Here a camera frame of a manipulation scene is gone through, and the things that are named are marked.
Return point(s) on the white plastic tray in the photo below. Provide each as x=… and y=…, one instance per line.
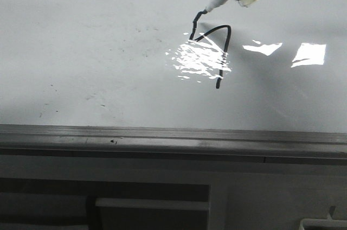
x=327, y=224

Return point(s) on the white whiteboard with metal frame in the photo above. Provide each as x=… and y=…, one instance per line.
x=267, y=79

